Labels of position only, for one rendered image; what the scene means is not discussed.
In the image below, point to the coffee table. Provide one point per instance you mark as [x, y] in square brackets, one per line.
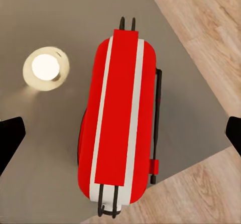
[47, 52]

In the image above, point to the radio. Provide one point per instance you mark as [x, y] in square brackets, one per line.
[114, 144]

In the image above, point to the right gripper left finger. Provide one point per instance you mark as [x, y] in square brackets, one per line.
[12, 133]

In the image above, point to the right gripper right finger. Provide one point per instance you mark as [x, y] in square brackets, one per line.
[233, 132]

